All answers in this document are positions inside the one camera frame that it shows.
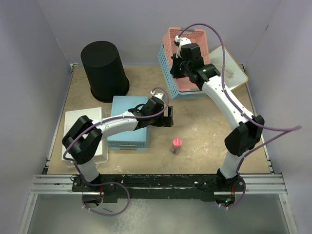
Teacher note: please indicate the small whiteboard with wooden frame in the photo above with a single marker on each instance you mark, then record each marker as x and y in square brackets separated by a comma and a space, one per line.
[234, 74]

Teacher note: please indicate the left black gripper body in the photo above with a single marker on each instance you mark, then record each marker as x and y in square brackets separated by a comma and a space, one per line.
[157, 121]

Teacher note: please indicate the pink capped small bottle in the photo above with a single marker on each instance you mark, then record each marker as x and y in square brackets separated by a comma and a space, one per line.
[176, 145]

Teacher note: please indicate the pink perforated plastic basket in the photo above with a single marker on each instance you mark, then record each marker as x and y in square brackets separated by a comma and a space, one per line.
[196, 36]

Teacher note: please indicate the blue perforated plastic basket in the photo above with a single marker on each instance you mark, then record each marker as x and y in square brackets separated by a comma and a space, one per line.
[130, 140]

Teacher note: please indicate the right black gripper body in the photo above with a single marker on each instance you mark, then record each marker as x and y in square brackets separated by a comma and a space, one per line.
[180, 69]

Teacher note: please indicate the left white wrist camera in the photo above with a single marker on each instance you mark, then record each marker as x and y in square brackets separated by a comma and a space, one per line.
[160, 95]

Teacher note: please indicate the large black plastic container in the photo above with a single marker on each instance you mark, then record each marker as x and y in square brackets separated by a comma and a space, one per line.
[103, 67]

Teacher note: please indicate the aluminium table frame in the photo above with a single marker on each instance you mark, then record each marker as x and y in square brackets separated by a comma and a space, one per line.
[53, 208]

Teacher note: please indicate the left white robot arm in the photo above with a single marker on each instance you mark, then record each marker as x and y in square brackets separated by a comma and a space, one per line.
[127, 121]

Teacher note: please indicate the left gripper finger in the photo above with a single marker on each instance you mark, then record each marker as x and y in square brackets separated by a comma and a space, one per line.
[167, 122]
[169, 112]

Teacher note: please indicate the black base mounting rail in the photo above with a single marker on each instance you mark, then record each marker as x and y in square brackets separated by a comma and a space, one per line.
[204, 187]

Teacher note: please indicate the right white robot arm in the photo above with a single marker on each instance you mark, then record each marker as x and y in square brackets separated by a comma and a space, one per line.
[246, 127]

